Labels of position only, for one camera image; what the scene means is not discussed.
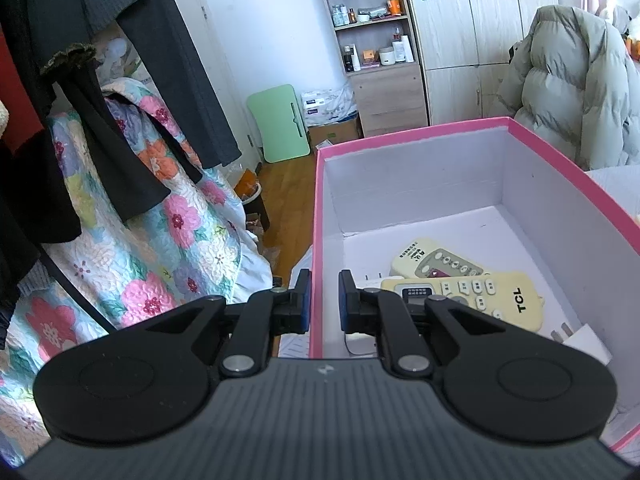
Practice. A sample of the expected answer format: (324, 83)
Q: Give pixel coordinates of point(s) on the white charger with prongs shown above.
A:
(585, 345)

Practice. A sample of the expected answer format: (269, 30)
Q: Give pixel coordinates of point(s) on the black bottle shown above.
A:
(351, 59)

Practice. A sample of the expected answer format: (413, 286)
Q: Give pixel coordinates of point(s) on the green folding table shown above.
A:
(277, 125)

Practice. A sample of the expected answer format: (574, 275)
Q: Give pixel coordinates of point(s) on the white tissue packages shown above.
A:
(327, 105)

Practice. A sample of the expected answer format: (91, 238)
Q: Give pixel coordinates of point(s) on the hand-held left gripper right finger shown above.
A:
(344, 305)

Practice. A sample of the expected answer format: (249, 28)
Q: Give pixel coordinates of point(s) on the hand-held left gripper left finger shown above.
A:
(305, 305)

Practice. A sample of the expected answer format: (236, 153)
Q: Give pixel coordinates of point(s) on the floral quilt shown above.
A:
(130, 270)

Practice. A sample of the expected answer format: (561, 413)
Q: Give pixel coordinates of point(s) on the dark grey garment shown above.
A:
(170, 50)

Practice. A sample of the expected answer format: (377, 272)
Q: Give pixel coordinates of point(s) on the white waste bin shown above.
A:
(252, 200)

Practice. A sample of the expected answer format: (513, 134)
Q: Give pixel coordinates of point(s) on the brown cardboard box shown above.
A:
(332, 135)

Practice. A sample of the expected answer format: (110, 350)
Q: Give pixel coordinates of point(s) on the cream remote control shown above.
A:
(495, 297)
(435, 260)

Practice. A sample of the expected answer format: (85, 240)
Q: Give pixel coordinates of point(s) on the red garment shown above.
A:
(17, 95)

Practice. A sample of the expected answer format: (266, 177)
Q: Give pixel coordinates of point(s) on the small orange box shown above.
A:
(368, 57)

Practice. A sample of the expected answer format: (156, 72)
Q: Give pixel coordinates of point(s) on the orange bottle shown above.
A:
(393, 6)

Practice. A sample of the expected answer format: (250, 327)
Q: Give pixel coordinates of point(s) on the black jacket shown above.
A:
(35, 220)

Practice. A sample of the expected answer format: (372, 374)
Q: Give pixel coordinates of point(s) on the wooden bookshelf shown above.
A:
(385, 95)

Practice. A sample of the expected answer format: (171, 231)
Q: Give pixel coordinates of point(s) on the grey puffer jacket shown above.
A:
(575, 85)

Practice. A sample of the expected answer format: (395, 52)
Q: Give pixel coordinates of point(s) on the light wooden wardrobe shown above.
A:
(480, 25)

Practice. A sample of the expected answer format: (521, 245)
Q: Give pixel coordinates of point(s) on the pink cardboard box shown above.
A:
(450, 200)

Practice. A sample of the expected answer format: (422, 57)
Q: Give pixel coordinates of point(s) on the white jar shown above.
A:
(386, 56)

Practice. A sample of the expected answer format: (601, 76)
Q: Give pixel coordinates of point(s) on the white pump bottle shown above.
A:
(402, 50)

